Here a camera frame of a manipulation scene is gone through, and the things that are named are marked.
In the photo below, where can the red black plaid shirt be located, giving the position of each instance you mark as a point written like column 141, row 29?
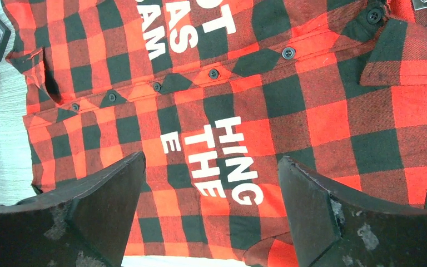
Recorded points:
column 215, row 93

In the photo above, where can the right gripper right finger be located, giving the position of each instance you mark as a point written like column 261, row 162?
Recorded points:
column 332, row 224

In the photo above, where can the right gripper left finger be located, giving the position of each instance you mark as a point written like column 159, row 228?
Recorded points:
column 84, row 223

